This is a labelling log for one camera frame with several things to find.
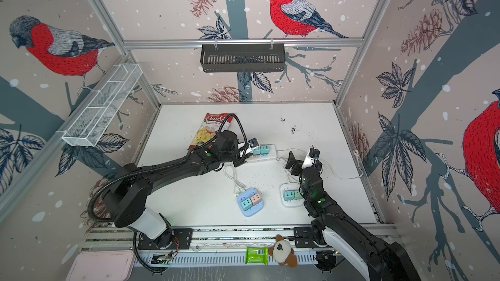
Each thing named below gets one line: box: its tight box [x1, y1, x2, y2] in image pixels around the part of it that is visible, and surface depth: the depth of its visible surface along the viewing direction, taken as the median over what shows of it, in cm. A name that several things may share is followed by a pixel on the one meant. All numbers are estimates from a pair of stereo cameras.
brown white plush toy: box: [268, 234, 298, 268], surface depth 70 cm
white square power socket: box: [279, 182, 306, 207], surface depth 82 cm
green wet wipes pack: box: [244, 245, 269, 266], surface depth 71 cm
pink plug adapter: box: [250, 193, 262, 205], surface depth 78 cm
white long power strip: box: [245, 144, 278, 164], surface depth 97 cm
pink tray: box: [65, 249, 137, 281], surface depth 68 cm
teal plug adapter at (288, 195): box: [283, 189, 295, 202], surface depth 79 cm
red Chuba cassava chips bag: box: [187, 112, 234, 151], surface depth 105 cm
